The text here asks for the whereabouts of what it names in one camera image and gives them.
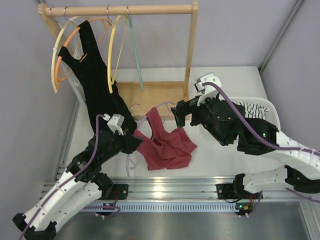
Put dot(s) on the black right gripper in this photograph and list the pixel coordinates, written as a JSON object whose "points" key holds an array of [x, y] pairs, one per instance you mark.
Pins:
{"points": [[183, 108]]}

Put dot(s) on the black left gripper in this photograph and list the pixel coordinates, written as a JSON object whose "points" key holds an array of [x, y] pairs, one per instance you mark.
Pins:
{"points": [[125, 139]]}

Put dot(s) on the purple hanger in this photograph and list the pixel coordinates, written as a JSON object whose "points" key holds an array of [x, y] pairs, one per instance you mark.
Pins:
{"points": [[130, 163]]}

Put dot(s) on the red tank top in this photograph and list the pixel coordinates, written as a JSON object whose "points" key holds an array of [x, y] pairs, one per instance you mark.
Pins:
{"points": [[164, 150]]}

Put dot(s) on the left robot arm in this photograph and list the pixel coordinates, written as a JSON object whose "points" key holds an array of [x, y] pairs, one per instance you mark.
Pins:
{"points": [[80, 184]]}

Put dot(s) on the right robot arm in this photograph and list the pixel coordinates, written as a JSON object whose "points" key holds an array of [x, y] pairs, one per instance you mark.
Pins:
{"points": [[227, 123]]}

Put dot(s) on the black tank top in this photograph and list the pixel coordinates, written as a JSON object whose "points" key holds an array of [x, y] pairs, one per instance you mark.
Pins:
{"points": [[92, 75]]}

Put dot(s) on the yellow hanger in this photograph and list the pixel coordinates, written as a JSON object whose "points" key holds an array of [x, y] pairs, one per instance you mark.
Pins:
{"points": [[110, 79]]}

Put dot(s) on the green hanger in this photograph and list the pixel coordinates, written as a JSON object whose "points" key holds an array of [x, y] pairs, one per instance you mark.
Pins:
{"points": [[136, 54]]}

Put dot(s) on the cream hanger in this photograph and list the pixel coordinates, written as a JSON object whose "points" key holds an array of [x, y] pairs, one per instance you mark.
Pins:
{"points": [[56, 50]]}

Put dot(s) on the wooden clothes rack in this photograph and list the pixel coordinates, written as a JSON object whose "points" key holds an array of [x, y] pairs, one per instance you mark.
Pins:
{"points": [[165, 32]]}

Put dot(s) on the black white striped garment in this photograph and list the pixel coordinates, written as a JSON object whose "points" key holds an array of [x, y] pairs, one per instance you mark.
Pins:
{"points": [[254, 110]]}

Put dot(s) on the white perforated plastic basket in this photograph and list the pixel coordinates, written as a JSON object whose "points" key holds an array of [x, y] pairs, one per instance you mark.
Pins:
{"points": [[271, 117]]}

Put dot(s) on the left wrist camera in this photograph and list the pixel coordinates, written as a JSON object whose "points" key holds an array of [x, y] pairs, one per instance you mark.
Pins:
{"points": [[114, 123]]}

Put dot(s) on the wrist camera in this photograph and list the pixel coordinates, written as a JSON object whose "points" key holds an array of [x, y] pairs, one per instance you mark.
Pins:
{"points": [[204, 86], [114, 123]]}

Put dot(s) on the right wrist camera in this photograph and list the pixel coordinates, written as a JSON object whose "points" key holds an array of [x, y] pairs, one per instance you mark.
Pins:
{"points": [[204, 86]]}

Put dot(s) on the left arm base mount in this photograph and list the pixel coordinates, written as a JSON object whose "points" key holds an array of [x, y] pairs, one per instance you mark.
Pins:
{"points": [[118, 192]]}

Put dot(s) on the aluminium mounting rail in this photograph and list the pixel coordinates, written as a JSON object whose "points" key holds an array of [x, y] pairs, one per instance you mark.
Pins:
{"points": [[157, 189]]}

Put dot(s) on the slotted cable duct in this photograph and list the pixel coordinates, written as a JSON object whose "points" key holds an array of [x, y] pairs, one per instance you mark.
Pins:
{"points": [[168, 207]]}

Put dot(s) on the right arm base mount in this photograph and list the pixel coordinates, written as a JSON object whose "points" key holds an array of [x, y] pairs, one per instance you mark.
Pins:
{"points": [[245, 202]]}

